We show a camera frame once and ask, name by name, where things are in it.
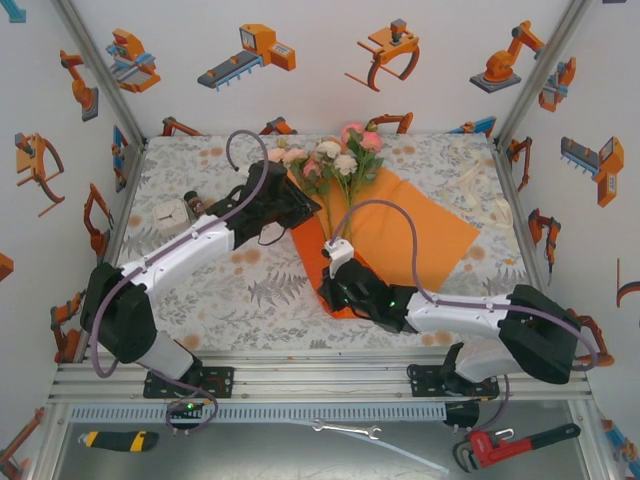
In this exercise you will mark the small white cube clock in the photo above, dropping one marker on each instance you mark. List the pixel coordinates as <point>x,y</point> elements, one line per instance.
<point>170,217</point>

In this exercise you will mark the red pipe wrench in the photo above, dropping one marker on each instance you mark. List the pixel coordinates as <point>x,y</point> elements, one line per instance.
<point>520,444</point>

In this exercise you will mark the fake flower bouquet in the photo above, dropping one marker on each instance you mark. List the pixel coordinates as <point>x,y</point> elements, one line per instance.
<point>345,162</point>

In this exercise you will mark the silver open-end wrench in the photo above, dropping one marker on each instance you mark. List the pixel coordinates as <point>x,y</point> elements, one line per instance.
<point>345,428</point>

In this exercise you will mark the small circuit board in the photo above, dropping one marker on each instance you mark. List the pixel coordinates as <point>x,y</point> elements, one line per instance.
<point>187,407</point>

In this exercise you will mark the grey metal shelf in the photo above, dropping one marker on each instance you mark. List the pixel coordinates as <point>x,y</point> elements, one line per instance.
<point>250,460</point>

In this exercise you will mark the brown spice jar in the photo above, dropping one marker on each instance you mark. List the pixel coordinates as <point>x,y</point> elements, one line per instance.
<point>196,205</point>

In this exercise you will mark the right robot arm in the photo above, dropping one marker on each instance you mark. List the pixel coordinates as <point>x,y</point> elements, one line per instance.
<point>460,312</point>

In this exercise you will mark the floral patterned tablecloth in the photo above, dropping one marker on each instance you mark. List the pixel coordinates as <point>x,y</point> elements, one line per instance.
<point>240,325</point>

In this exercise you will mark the small black box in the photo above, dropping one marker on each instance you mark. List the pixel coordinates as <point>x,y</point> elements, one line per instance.
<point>462,415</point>

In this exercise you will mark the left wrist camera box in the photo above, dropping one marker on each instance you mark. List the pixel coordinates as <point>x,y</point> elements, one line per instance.
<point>242,171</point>

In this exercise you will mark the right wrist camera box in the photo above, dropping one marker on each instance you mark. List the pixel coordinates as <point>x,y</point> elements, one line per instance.
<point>340,250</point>

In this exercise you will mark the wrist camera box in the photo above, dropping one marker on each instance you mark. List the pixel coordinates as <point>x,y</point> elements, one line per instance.
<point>340,250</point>
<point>242,171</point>

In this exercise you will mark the orange wrapping paper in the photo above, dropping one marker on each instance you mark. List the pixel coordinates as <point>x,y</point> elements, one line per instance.
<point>410,225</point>

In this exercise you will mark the cream ribbon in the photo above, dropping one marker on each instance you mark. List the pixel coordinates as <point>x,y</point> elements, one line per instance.
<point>504,215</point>

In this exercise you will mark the aluminium extrusion base rails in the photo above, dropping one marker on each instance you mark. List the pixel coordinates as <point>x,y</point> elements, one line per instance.
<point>325,380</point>

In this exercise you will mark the yellow black utility knife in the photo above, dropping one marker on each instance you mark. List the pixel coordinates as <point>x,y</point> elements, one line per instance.
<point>120,441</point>

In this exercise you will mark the aluminium table edge rail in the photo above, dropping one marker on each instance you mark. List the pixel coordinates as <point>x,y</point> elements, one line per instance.
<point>136,170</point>
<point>502,167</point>

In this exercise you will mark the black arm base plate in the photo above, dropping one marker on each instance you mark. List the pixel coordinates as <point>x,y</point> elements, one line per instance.
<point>223,382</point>
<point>424,382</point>

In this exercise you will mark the aluminium frame post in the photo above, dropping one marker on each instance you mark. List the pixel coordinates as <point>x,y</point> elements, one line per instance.
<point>545,62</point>
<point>96,62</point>

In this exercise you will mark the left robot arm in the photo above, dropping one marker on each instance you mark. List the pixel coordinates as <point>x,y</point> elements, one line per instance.
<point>175,250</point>

